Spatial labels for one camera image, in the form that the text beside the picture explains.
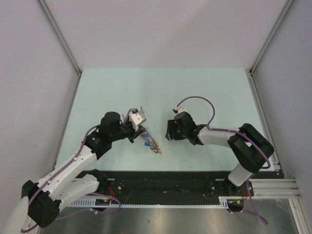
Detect metal disc keyring organizer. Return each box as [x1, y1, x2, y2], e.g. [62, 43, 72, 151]
[140, 130, 158, 149]

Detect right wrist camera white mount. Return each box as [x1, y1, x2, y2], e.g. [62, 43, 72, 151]
[173, 106, 187, 115]

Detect white slotted cable duct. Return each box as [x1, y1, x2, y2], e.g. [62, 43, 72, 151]
[68, 196, 243, 209]

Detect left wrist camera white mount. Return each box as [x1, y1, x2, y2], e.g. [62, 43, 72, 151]
[128, 108, 147, 130]

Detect aluminium front rail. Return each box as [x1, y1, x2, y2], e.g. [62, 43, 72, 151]
[251, 179, 301, 199]

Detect right aluminium side rail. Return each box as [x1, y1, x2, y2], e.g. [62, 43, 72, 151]
[246, 70, 282, 171]

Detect blue tag key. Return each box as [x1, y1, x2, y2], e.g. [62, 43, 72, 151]
[143, 133, 151, 146]

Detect aluminium frame post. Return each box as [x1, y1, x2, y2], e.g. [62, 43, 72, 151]
[36, 0, 82, 77]
[249, 0, 296, 75]

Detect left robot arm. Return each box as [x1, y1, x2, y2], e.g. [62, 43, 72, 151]
[21, 108, 146, 233]

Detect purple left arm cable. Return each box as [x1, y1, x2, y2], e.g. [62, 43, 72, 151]
[20, 108, 137, 232]

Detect right aluminium frame post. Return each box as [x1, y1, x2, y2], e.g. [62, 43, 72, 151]
[249, 0, 296, 75]

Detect left aluminium frame post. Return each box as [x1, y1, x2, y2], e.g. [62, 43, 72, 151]
[36, 0, 82, 77]

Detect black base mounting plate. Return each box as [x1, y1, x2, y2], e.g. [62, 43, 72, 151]
[73, 170, 285, 205]

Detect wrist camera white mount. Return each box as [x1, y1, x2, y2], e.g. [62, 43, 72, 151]
[173, 106, 187, 115]
[128, 108, 147, 130]

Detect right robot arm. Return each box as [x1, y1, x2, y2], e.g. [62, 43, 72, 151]
[165, 111, 274, 195]

